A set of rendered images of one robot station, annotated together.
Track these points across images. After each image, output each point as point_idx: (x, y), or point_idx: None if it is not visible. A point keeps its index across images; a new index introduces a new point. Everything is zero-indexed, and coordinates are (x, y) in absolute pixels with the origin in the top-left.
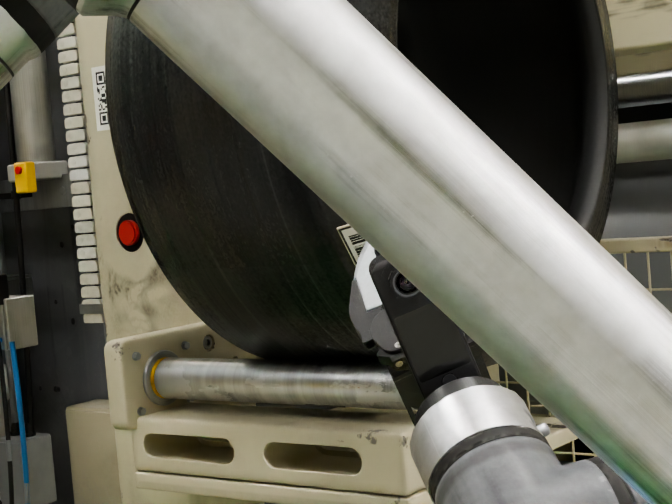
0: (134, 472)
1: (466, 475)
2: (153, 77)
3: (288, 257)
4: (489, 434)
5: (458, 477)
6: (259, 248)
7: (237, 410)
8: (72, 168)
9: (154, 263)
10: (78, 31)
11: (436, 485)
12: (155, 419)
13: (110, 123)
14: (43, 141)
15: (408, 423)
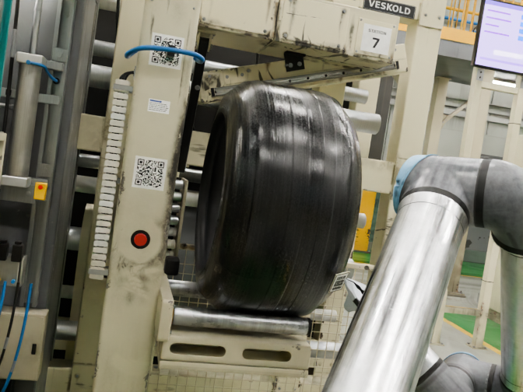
0: (111, 355)
1: (441, 375)
2: (282, 203)
3: (310, 281)
4: (440, 361)
5: (438, 376)
6: (299, 277)
7: (205, 330)
8: (34, 182)
9: (153, 257)
10: (131, 134)
11: (426, 378)
12: (180, 336)
13: (247, 215)
14: (28, 166)
15: (299, 340)
